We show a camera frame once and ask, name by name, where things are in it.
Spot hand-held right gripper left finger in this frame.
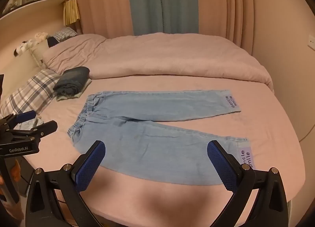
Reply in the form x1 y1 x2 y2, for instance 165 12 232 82
25 140 109 227

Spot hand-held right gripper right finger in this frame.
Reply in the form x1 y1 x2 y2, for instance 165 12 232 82
207 140 289 227

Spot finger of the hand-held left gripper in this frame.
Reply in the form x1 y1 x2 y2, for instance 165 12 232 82
0 110 37 130
4 120 58 144

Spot light blue denim pants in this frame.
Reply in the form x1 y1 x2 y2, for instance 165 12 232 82
67 90 256 185

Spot crumpled light blue cloth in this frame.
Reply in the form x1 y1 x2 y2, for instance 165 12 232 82
18 116 45 131

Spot grey plaid pillow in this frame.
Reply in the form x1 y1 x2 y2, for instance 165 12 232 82
0 69 61 119

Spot folded dark denim jeans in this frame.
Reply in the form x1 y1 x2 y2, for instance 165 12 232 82
53 67 90 96

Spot folded pale green cloth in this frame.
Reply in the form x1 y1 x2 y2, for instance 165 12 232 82
55 79 93 101

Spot white plush toy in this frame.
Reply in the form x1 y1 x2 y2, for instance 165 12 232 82
13 32 49 57

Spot bed with pink sheet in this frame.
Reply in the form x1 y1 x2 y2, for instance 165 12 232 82
23 68 311 221

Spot pink pillow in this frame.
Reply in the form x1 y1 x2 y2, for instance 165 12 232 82
89 32 275 92
42 33 107 80

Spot blue checked pillow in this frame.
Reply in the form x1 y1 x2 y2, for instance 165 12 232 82
47 27 79 47

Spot pink curtain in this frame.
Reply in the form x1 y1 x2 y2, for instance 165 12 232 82
73 0 135 40
194 0 259 56

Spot teal curtain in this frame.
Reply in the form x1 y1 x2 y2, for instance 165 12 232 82
126 0 199 36

